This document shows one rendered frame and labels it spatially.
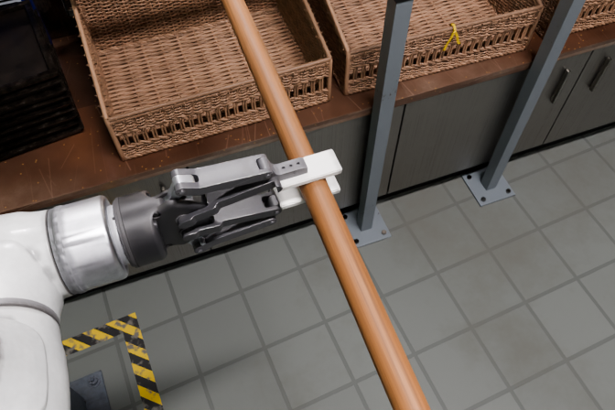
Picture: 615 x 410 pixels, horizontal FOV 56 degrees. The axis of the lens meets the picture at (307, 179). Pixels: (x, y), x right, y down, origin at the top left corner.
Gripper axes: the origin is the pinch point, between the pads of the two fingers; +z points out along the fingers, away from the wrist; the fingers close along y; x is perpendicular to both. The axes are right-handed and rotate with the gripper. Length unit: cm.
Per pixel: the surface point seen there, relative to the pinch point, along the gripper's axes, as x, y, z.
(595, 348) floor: 10, 119, 89
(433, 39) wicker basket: -61, 49, 57
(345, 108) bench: -57, 61, 32
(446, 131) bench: -56, 83, 65
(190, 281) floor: -53, 120, -20
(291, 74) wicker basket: -61, 48, 18
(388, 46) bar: -51, 36, 38
